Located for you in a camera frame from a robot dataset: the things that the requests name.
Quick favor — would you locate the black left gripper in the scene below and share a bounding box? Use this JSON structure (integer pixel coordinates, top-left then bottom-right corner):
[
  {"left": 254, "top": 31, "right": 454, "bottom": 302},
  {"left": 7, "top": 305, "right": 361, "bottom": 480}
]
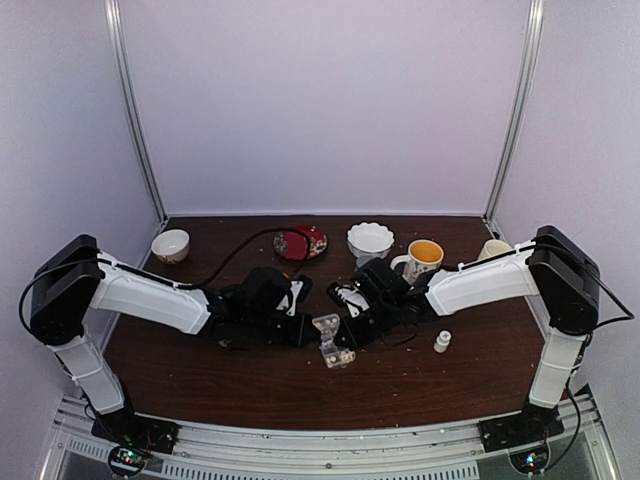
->
[{"left": 244, "top": 310, "right": 321, "bottom": 349}]

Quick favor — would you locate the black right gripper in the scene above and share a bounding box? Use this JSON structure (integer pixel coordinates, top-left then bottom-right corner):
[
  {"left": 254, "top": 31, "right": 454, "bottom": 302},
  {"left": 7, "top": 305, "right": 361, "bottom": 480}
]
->
[{"left": 335, "top": 297, "right": 400, "bottom": 352}]

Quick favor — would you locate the grey cap pill bottle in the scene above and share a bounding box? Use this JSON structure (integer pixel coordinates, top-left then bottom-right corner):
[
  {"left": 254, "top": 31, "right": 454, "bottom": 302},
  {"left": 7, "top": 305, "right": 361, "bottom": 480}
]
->
[{"left": 355, "top": 255, "right": 374, "bottom": 270}]

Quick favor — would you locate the clear plastic pill organizer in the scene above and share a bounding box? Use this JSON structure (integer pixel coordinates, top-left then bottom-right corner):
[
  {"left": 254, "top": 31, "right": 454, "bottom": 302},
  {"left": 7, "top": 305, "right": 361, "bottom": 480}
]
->
[{"left": 312, "top": 314, "right": 356, "bottom": 369}]

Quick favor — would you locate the small white dropper bottle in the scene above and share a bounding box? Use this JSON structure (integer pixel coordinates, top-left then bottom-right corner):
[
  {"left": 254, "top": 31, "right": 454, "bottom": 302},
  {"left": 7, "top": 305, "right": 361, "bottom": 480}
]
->
[{"left": 433, "top": 330, "right": 452, "bottom": 354}]

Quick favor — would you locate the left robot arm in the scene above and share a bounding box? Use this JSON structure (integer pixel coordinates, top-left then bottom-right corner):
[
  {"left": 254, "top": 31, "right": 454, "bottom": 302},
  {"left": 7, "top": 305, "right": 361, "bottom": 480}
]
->
[{"left": 18, "top": 234, "right": 319, "bottom": 444}]

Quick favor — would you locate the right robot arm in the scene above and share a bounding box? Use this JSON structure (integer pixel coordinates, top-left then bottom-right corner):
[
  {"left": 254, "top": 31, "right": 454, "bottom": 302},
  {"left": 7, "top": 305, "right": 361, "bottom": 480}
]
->
[{"left": 328, "top": 225, "right": 600, "bottom": 442}]

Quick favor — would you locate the white scalloped bowl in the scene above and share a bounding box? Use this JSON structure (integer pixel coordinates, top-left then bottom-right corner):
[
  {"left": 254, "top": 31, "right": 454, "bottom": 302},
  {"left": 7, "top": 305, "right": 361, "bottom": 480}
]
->
[{"left": 346, "top": 222, "right": 395, "bottom": 258}]

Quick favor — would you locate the floral mug yellow inside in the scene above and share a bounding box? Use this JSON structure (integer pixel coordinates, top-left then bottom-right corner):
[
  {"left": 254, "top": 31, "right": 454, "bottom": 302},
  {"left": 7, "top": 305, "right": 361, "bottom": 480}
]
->
[{"left": 390, "top": 239, "right": 445, "bottom": 285}]

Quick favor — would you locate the red floral plate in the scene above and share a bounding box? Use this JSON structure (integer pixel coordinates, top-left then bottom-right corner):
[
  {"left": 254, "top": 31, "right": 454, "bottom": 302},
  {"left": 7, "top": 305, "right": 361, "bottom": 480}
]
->
[{"left": 273, "top": 225, "right": 328, "bottom": 261}]

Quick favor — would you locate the white ceramic bowl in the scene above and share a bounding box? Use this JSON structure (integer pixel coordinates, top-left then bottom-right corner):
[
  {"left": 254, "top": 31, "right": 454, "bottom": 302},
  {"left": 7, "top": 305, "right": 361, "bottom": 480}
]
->
[{"left": 151, "top": 229, "right": 190, "bottom": 265}]

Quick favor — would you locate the cream ribbed mug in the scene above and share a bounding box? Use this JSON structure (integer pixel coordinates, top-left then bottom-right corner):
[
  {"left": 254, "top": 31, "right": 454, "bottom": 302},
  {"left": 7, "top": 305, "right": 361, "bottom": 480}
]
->
[{"left": 477, "top": 239, "right": 512, "bottom": 261}]

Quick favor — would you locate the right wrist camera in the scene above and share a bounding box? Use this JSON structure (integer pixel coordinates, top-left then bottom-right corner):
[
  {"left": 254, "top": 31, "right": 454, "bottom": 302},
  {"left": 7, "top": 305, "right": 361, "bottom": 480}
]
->
[{"left": 327, "top": 282, "right": 369, "bottom": 318}]

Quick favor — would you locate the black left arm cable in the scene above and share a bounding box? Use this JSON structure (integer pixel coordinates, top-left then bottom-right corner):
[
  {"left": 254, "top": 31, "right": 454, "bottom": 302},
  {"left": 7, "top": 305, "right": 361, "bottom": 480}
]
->
[{"left": 18, "top": 228, "right": 311, "bottom": 346}]

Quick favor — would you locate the aluminium front rail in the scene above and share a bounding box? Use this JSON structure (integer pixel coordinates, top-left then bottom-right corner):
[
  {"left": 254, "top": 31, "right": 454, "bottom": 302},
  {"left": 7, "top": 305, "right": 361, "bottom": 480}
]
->
[{"left": 35, "top": 393, "right": 622, "bottom": 479}]

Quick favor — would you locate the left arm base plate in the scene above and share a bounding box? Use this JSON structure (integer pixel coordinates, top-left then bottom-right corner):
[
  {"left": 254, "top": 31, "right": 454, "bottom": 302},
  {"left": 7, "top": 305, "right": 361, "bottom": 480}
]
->
[{"left": 91, "top": 409, "right": 179, "bottom": 454}]

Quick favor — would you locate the right aluminium frame post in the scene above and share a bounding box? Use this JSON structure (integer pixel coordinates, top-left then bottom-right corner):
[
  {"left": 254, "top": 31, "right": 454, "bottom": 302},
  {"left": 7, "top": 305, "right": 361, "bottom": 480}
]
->
[{"left": 483, "top": 0, "right": 544, "bottom": 225}]

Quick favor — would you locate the aluminium frame post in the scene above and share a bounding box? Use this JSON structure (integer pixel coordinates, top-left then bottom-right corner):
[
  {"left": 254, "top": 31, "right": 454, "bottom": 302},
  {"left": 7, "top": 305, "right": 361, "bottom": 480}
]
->
[
  {"left": 104, "top": 0, "right": 168, "bottom": 223},
  {"left": 483, "top": 0, "right": 544, "bottom": 225}
]

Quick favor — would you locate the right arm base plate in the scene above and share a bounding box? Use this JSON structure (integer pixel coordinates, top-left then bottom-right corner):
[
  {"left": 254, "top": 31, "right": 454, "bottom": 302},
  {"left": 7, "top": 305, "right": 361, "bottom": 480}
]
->
[{"left": 478, "top": 408, "right": 565, "bottom": 453}]

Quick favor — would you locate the left aluminium frame post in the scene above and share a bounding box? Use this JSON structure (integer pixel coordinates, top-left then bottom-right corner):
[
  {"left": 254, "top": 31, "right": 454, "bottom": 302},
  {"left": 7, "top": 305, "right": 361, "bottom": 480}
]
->
[{"left": 104, "top": 0, "right": 168, "bottom": 223}]

